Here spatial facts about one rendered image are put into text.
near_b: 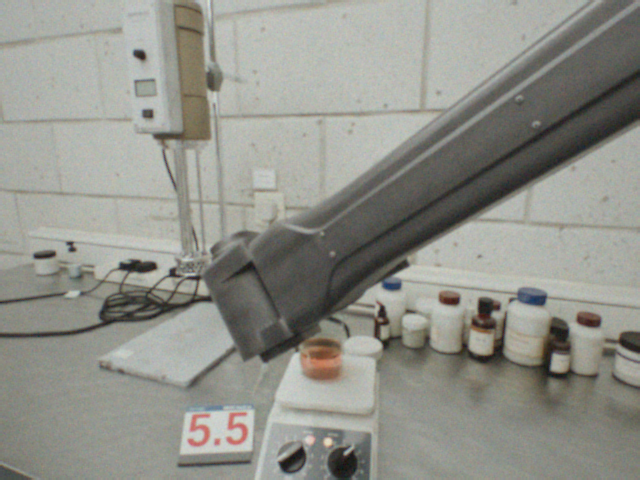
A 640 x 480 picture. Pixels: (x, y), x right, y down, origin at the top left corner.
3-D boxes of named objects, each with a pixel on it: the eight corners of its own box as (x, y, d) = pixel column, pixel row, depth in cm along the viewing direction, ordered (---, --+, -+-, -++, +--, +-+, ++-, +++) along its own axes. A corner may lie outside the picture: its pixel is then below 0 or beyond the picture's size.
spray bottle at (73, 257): (74, 278, 123) (68, 243, 120) (66, 276, 125) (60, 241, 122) (86, 274, 126) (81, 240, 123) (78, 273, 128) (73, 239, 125)
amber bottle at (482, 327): (470, 346, 81) (475, 293, 79) (494, 351, 79) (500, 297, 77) (466, 355, 78) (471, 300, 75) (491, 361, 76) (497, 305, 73)
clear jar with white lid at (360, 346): (372, 377, 70) (373, 333, 68) (387, 397, 65) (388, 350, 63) (338, 382, 69) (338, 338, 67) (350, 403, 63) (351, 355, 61)
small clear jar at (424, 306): (432, 340, 84) (434, 310, 82) (408, 331, 88) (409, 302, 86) (447, 332, 87) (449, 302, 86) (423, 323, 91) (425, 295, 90)
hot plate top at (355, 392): (374, 416, 48) (374, 409, 48) (272, 406, 50) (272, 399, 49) (376, 363, 59) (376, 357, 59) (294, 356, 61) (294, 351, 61)
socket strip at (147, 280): (208, 297, 107) (207, 281, 106) (94, 279, 122) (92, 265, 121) (220, 290, 112) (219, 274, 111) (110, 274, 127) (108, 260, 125)
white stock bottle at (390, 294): (408, 328, 89) (411, 277, 86) (399, 340, 84) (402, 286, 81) (380, 322, 92) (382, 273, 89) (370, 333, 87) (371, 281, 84)
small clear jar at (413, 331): (420, 337, 85) (422, 313, 83) (428, 348, 80) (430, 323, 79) (398, 338, 84) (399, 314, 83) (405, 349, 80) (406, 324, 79)
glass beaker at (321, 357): (316, 358, 60) (316, 302, 58) (354, 372, 56) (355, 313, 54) (284, 379, 54) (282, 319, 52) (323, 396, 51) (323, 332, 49)
